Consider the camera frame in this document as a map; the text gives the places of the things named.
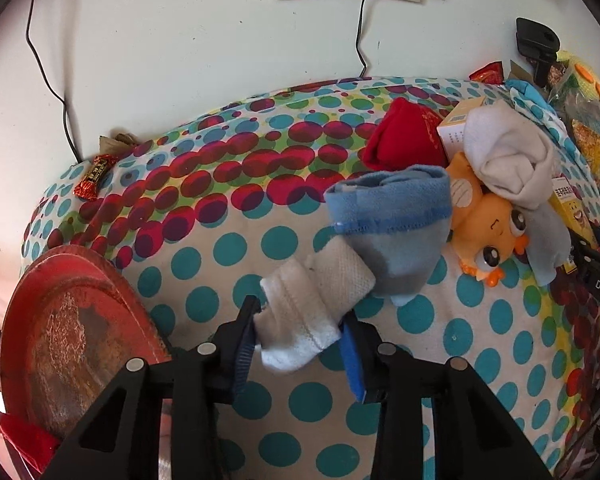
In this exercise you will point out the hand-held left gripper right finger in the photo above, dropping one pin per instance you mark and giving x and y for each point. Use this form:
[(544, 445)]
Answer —
[(355, 360)]

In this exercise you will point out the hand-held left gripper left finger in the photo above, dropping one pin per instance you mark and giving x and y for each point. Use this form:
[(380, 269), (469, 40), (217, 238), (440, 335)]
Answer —
[(243, 355)]

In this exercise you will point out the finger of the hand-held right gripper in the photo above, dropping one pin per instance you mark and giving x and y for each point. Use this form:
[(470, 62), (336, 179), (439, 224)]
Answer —
[(587, 246)]

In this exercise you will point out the yellow and red box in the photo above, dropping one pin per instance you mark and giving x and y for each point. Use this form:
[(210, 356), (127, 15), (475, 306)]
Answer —
[(572, 210)]

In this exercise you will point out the white ribbed sock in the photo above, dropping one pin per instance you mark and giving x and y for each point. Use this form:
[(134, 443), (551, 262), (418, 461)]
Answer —
[(310, 305)]

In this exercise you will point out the light grey sock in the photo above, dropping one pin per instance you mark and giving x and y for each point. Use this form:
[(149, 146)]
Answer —
[(550, 240)]

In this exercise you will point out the orange plush toy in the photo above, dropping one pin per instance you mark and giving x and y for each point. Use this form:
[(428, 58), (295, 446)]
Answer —
[(490, 230)]

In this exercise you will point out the orange yellow snack bag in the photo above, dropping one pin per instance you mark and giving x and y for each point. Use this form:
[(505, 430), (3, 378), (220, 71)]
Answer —
[(597, 145)]

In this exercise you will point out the polka dot bed sheet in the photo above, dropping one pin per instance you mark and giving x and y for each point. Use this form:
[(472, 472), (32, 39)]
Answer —
[(280, 245)]

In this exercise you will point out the blue and grey sock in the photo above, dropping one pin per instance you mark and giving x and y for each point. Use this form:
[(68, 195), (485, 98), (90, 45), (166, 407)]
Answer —
[(395, 220)]

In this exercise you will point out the white teal dotted cloth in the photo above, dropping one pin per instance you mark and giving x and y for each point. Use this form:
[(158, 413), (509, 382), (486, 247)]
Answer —
[(537, 107)]

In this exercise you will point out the yellow knit toy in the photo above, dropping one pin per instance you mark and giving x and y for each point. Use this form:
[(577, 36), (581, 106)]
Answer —
[(587, 80)]

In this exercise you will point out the clear plastic bag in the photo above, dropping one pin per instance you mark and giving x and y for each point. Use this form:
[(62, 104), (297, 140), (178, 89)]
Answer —
[(562, 80)]

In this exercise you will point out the red round plate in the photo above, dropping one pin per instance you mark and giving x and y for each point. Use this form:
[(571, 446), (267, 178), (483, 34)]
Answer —
[(75, 340)]

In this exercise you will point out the blue cloth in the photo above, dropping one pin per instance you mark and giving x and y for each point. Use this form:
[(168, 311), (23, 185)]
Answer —
[(524, 86)]

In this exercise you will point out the white and orange box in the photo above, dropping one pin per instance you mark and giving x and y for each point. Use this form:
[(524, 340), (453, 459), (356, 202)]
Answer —
[(455, 135)]

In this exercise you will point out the cardboard piece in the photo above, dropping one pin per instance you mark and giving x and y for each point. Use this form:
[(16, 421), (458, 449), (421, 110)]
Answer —
[(519, 67)]

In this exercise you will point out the red snack packet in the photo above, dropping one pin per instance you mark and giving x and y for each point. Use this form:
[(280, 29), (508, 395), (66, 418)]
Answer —
[(487, 72)]

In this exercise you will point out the black clamp stand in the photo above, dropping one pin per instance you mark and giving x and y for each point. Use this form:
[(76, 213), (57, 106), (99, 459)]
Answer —
[(535, 45)]

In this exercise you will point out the red sock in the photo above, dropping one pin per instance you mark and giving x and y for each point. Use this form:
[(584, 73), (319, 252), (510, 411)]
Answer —
[(400, 140)]

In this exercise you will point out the red candy wrapper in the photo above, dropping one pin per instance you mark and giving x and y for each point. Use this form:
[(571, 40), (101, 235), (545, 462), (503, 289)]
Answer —
[(94, 177)]

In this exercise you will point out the red cloth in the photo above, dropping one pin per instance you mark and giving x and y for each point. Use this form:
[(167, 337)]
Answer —
[(27, 442)]

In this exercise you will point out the brown paper wrapper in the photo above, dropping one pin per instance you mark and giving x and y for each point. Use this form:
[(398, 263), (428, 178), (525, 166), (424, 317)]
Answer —
[(117, 142)]

